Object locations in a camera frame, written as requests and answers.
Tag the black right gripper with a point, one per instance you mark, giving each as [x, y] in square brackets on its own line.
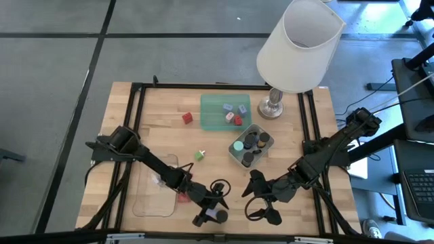
[285, 189]

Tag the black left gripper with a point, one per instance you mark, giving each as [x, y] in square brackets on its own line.
[200, 194]

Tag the large hourglass white sand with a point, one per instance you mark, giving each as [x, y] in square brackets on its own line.
[222, 216]

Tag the large red wall charger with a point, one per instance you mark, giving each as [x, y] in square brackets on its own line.
[184, 198]

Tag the green cube charger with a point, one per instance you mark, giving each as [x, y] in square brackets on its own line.
[199, 156]

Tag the small red cube charger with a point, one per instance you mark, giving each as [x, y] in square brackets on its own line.
[187, 118]
[238, 120]

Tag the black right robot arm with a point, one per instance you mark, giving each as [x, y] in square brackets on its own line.
[325, 152]

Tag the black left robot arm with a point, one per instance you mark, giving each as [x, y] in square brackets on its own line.
[152, 161]

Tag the black office desk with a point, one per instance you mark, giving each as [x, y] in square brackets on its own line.
[403, 156]
[413, 95]

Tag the black front rig beam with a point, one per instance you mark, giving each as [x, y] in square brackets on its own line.
[190, 235]

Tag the hourglass brown sand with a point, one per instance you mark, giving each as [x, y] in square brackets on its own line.
[264, 137]
[248, 157]

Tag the clear plastic tray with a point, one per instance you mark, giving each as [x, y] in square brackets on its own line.
[152, 203]

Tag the teal cap hourglass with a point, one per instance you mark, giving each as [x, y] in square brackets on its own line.
[238, 145]

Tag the small white adapter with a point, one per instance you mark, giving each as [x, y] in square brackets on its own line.
[156, 179]

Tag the pink white cube charger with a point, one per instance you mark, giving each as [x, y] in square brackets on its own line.
[229, 117]

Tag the green translucent plastic tray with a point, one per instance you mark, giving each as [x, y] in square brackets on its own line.
[213, 115]

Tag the lavender blue cube charger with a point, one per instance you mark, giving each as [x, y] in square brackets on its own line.
[228, 107]

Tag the person's shoe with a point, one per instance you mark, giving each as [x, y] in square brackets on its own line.
[372, 228]

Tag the white shade table lamp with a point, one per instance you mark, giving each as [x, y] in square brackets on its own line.
[298, 54]

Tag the black keyboard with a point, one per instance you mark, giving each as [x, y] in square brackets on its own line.
[422, 193]

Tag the black desk foot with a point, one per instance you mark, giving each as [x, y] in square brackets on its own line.
[379, 86]

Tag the black computer mouse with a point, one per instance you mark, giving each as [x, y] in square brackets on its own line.
[425, 123]

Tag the grey furniture foot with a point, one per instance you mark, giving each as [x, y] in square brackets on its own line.
[12, 156]

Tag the black chair base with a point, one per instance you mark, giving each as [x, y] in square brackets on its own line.
[422, 11]

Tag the black table frame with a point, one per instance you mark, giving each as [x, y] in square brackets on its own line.
[203, 86]

